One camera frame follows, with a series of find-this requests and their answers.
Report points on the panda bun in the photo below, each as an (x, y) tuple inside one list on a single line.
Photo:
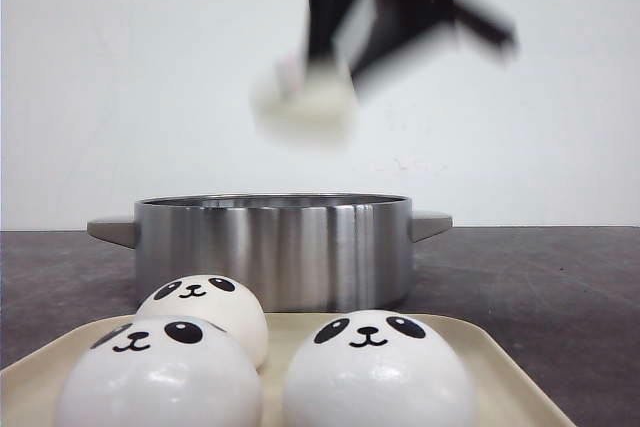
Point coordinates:
[(377, 368), (306, 102), (162, 371), (220, 300)]

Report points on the stainless steel steamer pot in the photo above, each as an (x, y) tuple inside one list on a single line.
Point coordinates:
[(305, 252)]

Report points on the cream plastic tray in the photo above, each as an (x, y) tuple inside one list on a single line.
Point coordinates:
[(506, 395)]

